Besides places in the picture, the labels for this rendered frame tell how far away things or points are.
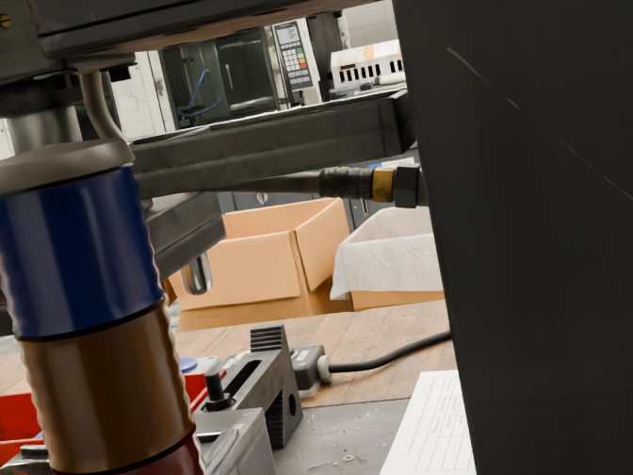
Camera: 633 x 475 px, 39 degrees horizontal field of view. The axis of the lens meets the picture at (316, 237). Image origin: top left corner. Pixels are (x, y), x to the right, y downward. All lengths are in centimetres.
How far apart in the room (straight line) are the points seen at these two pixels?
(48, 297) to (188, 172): 24
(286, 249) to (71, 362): 259
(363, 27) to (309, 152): 666
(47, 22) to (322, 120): 13
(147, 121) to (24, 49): 511
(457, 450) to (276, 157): 35
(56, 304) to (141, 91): 536
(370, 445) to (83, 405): 54
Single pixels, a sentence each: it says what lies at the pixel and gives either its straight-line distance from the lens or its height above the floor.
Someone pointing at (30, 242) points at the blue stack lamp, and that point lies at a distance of 21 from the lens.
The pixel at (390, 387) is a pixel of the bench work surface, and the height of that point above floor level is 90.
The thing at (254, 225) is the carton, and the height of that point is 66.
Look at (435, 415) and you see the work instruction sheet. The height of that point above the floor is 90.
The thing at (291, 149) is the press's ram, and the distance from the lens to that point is 42.
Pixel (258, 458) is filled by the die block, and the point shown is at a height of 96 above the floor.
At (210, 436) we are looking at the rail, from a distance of 59.
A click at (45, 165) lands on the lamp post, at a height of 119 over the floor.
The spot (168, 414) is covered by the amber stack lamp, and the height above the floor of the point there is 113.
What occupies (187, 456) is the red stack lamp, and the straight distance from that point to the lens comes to 23.
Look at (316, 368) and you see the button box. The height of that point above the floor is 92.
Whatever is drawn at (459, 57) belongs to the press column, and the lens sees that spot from 38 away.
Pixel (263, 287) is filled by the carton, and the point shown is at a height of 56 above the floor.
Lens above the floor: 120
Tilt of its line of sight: 11 degrees down
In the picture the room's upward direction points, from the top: 12 degrees counter-clockwise
